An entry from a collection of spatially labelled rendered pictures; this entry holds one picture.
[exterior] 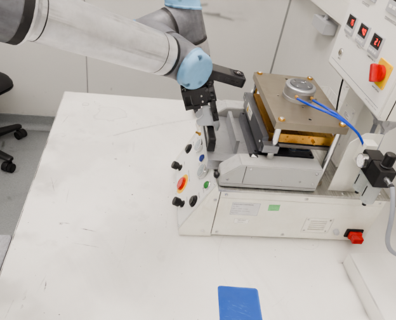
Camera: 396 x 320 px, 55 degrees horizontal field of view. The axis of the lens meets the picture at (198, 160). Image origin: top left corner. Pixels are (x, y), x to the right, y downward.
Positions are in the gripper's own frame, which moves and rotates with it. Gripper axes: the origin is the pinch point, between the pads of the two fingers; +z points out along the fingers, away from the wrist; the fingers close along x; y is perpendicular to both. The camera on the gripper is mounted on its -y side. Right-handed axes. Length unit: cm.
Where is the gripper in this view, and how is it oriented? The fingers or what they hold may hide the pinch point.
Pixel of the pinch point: (218, 126)
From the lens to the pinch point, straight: 102.5
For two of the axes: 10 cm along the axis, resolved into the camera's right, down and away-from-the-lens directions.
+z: 2.0, 7.7, 6.1
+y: -9.8, 2.1, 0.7
